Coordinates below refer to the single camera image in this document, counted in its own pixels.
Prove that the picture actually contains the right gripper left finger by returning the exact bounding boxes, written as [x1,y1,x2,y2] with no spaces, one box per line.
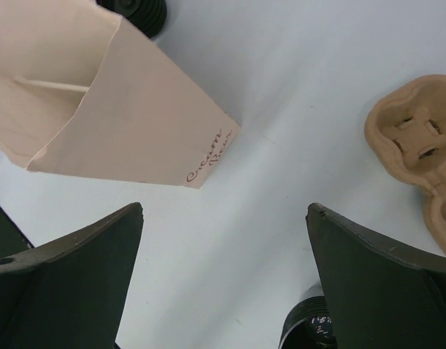
[0,202,143,348]

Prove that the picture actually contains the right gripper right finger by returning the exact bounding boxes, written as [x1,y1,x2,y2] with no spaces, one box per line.
[306,204,446,348]

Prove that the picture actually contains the beige paper takeout bag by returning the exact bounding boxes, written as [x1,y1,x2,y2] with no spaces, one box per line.
[0,1,240,188]

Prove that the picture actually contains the short black coffee cup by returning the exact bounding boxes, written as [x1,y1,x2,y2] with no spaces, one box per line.
[96,0,168,39]

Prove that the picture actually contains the tall black coffee cup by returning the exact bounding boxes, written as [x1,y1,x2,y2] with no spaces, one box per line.
[278,283,338,349]

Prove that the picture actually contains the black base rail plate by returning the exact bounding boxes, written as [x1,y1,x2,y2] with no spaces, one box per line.
[0,207,34,259]

